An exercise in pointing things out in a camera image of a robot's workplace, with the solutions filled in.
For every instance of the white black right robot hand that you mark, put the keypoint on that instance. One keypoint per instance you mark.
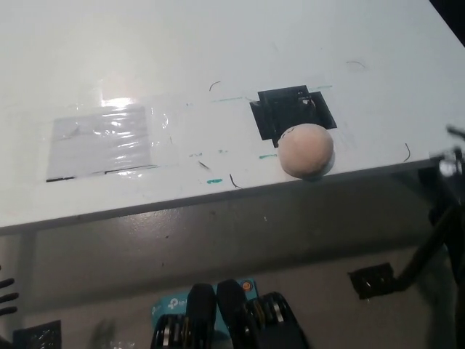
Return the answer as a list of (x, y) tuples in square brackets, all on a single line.
[(455, 160)]

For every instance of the pink dumpling toy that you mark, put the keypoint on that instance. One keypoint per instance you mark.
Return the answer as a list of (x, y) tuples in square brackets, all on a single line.
[(306, 151)]

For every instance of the black square mask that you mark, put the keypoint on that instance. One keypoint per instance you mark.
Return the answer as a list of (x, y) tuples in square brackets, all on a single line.
[(281, 109)]

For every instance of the black floor tape patch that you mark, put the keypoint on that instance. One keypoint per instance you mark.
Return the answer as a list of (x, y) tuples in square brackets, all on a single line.
[(372, 280), (38, 336)]

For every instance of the white paper under clear tape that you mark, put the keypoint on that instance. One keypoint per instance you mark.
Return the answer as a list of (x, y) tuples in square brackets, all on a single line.
[(101, 145)]

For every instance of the clear plastic wrapper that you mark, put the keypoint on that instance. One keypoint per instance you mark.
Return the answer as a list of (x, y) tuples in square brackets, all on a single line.
[(121, 345)]

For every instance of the white table leg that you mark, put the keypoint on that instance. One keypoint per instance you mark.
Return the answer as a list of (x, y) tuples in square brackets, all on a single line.
[(28, 276)]

